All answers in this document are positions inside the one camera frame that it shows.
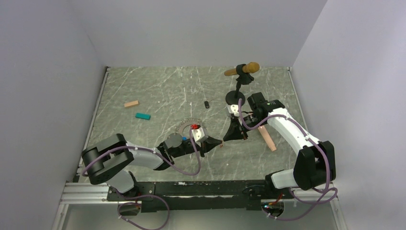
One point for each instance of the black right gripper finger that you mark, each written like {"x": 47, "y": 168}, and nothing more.
{"x": 243, "y": 132}
{"x": 233, "y": 132}

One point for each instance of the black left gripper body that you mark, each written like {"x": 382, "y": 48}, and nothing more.
{"x": 188, "y": 149}

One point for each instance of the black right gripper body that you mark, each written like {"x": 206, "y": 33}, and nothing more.
{"x": 250, "y": 121}

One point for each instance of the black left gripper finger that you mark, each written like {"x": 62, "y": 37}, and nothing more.
{"x": 212, "y": 142}
{"x": 205, "y": 148}

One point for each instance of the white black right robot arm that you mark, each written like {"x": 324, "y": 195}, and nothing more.
{"x": 315, "y": 159}

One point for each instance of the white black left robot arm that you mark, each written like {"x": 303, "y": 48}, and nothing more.
{"x": 105, "y": 161}

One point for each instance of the black microphone stand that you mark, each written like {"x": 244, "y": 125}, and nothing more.
{"x": 232, "y": 97}

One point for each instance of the black tag key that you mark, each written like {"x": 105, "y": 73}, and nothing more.
{"x": 207, "y": 104}

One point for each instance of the gold microphone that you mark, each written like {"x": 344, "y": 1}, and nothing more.
{"x": 249, "y": 68}

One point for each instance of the teal block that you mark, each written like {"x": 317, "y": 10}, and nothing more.
{"x": 143, "y": 116}

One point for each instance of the tan wooden block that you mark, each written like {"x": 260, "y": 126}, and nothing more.
{"x": 131, "y": 104}

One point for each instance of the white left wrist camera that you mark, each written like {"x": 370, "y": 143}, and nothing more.
{"x": 199, "y": 133}

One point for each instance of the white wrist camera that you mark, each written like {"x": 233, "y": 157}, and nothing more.
{"x": 233, "y": 110}
{"x": 199, "y": 133}

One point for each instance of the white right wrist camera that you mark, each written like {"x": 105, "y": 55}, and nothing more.
{"x": 233, "y": 110}

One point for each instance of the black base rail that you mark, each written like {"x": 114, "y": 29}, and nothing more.
{"x": 199, "y": 195}

